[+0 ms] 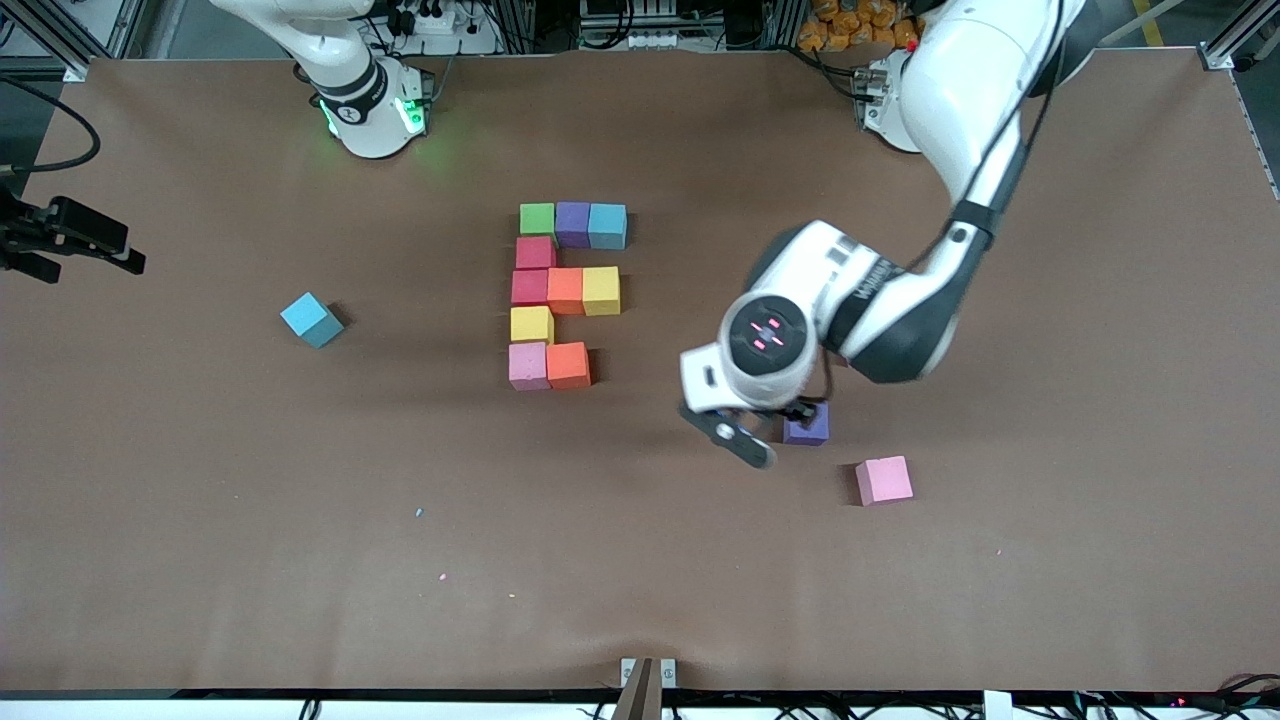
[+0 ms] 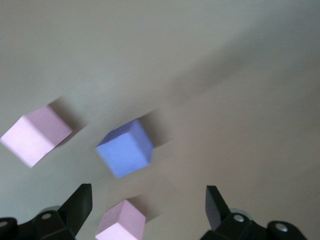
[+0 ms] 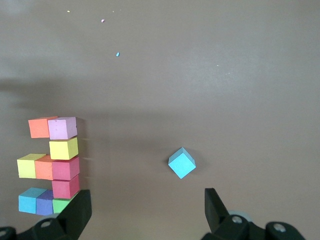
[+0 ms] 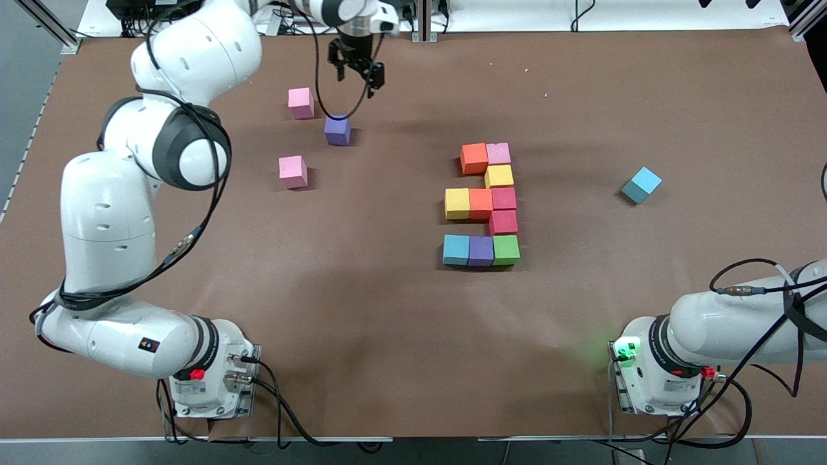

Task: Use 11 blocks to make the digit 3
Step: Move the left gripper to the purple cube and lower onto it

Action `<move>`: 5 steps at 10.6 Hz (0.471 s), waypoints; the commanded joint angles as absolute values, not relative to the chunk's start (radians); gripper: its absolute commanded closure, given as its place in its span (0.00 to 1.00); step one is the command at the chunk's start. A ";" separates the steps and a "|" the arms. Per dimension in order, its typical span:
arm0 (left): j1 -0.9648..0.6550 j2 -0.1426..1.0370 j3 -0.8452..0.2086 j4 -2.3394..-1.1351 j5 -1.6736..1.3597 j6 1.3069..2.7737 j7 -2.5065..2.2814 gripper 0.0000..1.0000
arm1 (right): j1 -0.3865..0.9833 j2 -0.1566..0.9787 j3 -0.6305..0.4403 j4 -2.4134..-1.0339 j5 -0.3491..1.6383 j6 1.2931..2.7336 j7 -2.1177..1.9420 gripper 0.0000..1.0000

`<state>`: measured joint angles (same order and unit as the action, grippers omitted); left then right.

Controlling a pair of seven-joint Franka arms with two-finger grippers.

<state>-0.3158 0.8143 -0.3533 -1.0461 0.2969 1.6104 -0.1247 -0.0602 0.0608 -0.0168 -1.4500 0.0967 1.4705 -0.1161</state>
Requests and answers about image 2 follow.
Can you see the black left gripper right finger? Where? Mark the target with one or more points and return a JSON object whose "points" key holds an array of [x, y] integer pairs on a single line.
{"points": [[217, 215]]}

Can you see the pink foam cube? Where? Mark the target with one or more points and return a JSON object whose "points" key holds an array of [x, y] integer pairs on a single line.
{"points": [[35, 137], [120, 222]]}

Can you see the purple foam cube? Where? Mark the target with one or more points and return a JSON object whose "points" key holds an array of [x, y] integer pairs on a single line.
{"points": [[125, 152]]}

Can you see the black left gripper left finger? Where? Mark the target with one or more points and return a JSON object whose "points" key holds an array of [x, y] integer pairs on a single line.
{"points": [[75, 212]]}

